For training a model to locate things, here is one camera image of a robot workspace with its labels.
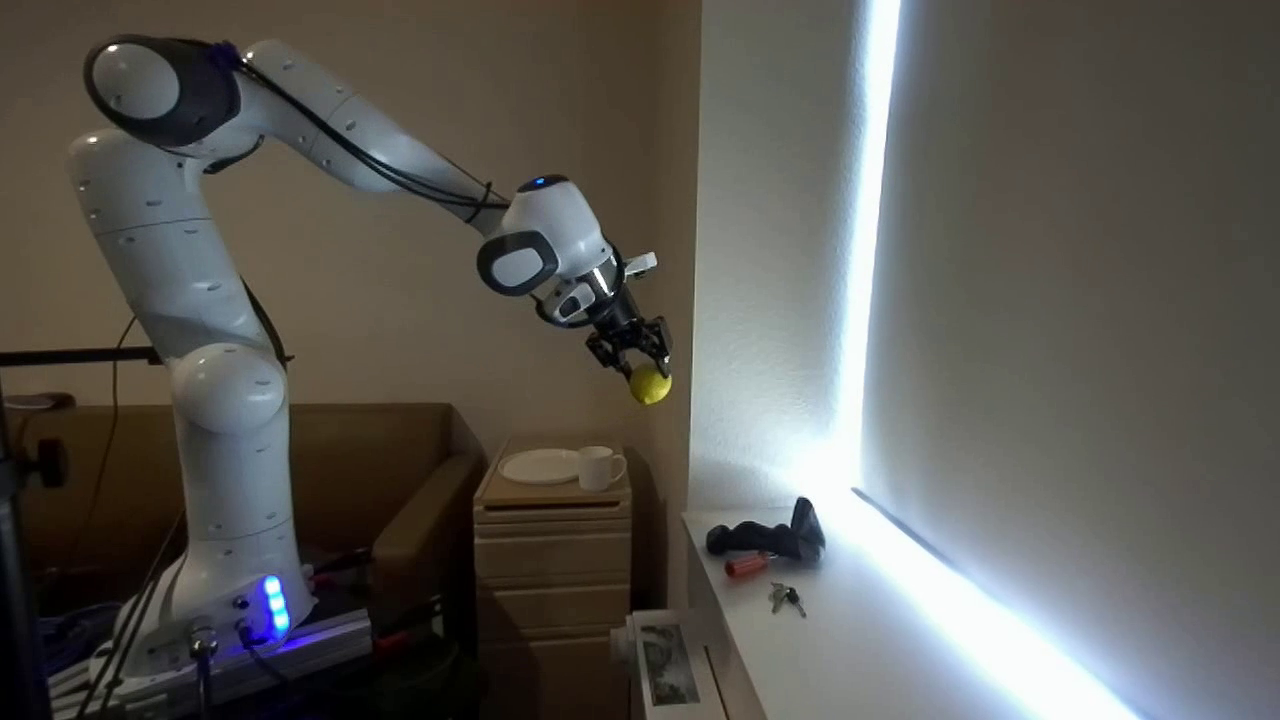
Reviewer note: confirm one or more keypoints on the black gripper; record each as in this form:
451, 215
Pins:
608, 317

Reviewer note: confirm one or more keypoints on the yellow lemon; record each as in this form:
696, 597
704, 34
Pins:
650, 388

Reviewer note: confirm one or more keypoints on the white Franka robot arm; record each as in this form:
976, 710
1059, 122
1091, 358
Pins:
214, 402

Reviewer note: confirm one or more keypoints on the white windowsill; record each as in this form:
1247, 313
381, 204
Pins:
854, 654

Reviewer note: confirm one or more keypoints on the white cup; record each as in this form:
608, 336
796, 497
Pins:
603, 469

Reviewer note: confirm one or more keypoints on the light wooden nightstand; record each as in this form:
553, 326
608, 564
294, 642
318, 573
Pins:
553, 573

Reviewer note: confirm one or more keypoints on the brown leather armchair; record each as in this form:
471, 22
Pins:
387, 483

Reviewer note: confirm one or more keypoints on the small metal keys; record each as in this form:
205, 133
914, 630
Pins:
785, 602

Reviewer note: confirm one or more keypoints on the grey roller window blind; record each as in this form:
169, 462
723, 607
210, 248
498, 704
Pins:
1095, 334

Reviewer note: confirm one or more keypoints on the black boom pole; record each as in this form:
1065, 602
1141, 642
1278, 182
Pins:
66, 358

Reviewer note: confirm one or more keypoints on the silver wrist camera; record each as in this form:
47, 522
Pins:
641, 264

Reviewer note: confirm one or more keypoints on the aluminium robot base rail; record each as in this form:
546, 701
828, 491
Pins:
160, 681

